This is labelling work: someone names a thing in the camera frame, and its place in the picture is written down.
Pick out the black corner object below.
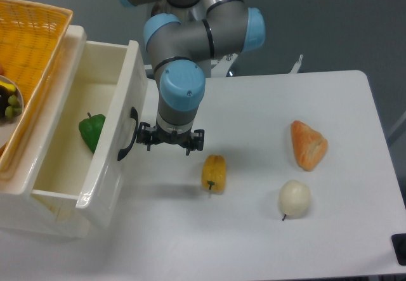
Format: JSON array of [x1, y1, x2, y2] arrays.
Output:
[[391, 233, 406, 266]]

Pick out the green toy grapes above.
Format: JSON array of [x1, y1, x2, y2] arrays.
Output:
[[4, 95, 22, 120]]

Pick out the white drawer cabinet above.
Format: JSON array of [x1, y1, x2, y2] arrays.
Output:
[[0, 25, 124, 239]]

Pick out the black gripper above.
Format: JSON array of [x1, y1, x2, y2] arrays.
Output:
[[136, 121, 205, 155]]

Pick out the white top drawer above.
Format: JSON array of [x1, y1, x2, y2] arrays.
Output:
[[32, 41, 147, 211]]

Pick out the green toy bell pepper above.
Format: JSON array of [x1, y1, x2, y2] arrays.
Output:
[[78, 112, 106, 153]]

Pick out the orange toy bread piece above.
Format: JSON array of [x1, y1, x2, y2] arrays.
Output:
[[291, 120, 329, 171]]

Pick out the white plate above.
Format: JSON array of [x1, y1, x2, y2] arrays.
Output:
[[1, 75, 24, 151]]

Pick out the yellow woven basket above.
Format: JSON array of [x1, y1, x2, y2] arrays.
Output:
[[1, 0, 73, 172]]

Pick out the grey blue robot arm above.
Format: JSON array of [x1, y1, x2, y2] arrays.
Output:
[[121, 0, 266, 152]]

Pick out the white toy pear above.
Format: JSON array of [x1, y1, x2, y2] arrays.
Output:
[[278, 180, 311, 221]]

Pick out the yellow toy bell pepper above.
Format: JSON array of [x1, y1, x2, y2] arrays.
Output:
[[201, 155, 226, 193]]

